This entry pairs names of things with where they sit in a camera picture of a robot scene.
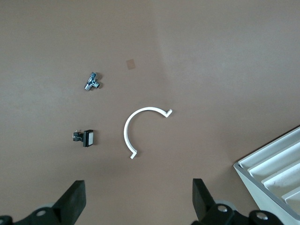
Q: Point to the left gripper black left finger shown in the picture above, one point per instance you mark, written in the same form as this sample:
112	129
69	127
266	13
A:
70	206

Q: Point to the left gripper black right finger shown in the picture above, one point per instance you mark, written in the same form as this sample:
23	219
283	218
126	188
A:
204	206

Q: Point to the white plastic drawer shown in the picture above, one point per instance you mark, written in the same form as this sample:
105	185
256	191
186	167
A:
281	161
288	175
294	194
276	150

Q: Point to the white drawer cabinet housing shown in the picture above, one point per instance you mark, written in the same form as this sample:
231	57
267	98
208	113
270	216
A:
257	194

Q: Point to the small metal fitting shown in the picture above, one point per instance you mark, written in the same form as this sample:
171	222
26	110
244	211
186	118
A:
92	81

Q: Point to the brown tape patch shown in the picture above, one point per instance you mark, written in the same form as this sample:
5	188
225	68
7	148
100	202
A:
131	64

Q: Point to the black rectangular switch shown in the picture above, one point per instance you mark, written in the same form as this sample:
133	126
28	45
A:
88	138

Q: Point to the white curved plastic bracket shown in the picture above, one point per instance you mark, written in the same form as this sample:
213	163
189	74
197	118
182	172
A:
126	131

